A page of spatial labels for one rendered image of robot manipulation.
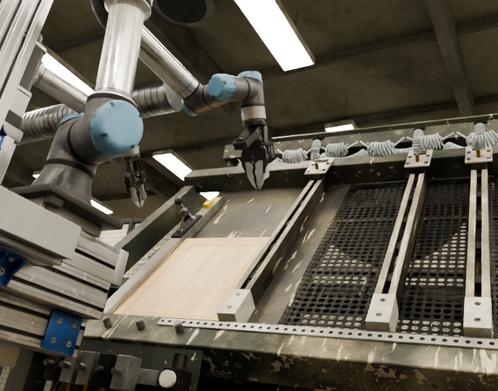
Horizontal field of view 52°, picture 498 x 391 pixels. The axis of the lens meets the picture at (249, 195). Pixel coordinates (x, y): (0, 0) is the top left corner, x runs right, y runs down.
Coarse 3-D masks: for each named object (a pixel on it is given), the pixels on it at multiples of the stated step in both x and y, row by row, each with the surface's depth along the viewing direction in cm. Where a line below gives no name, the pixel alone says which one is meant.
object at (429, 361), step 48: (96, 336) 158; (144, 336) 152; (192, 336) 147; (240, 336) 142; (288, 336) 137; (288, 384) 135; (336, 384) 128; (384, 384) 123; (432, 384) 117; (480, 384) 112
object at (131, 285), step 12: (216, 204) 244; (204, 216) 233; (192, 228) 224; (168, 240) 215; (180, 240) 215; (168, 252) 207; (144, 264) 200; (156, 264) 199; (132, 276) 192; (144, 276) 192; (120, 288) 186; (132, 288) 185; (108, 300) 180; (120, 300) 179; (108, 312) 173
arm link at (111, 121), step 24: (120, 0) 124; (144, 0) 126; (120, 24) 122; (120, 48) 120; (120, 72) 119; (96, 96) 115; (120, 96) 116; (96, 120) 110; (120, 120) 113; (72, 144) 118; (96, 144) 113; (120, 144) 113
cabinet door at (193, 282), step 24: (192, 240) 215; (216, 240) 210; (240, 240) 204; (264, 240) 200; (168, 264) 200; (192, 264) 196; (216, 264) 192; (240, 264) 187; (144, 288) 186; (168, 288) 183; (192, 288) 179; (216, 288) 175; (120, 312) 174; (144, 312) 171; (168, 312) 168; (192, 312) 165
